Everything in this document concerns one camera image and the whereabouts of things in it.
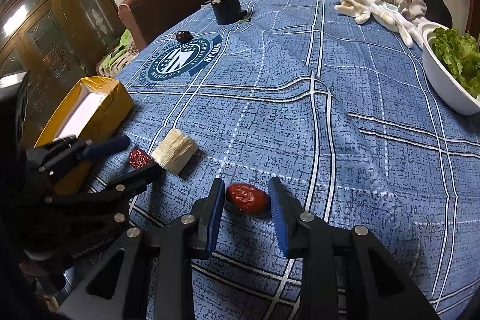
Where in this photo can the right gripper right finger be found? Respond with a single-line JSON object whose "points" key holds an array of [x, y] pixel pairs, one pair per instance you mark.
{"points": [[322, 249]]}

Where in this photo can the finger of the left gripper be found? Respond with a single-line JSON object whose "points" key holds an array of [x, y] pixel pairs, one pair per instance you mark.
{"points": [[69, 152], [133, 183]]}

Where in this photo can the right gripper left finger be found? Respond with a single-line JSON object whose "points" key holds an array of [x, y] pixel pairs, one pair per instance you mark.
{"points": [[191, 236]]}

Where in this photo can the red jujube date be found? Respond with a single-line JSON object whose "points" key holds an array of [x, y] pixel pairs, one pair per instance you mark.
{"points": [[247, 198], [138, 158]]}

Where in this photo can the yellow white tray box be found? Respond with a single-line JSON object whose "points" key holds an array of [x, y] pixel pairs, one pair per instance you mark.
{"points": [[92, 110]]}

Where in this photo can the patterned blanket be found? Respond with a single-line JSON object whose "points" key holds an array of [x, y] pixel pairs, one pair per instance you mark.
{"points": [[117, 60]]}

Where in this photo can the wooden cabinet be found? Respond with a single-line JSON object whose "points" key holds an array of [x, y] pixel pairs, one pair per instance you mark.
{"points": [[58, 42]]}

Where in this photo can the green cloth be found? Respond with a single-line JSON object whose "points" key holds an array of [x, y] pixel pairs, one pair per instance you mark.
{"points": [[117, 51]]}

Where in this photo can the blue plaid tablecloth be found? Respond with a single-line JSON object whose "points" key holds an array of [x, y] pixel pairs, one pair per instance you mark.
{"points": [[342, 113]]}

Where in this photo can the small dark plum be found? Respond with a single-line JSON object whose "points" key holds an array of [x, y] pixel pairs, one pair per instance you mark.
{"points": [[183, 36]]}

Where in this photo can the brown armchair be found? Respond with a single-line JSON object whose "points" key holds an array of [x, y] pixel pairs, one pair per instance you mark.
{"points": [[147, 19]]}

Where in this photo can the white bowl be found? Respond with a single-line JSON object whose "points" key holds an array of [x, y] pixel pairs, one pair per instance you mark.
{"points": [[443, 83]]}

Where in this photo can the black jar with cork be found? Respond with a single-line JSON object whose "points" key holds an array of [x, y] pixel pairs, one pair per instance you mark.
{"points": [[228, 11]]}

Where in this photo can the white gloves pile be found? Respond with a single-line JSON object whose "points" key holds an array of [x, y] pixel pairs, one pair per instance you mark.
{"points": [[401, 16]]}

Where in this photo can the green lettuce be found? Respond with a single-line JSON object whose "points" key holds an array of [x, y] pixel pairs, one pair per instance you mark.
{"points": [[459, 54]]}

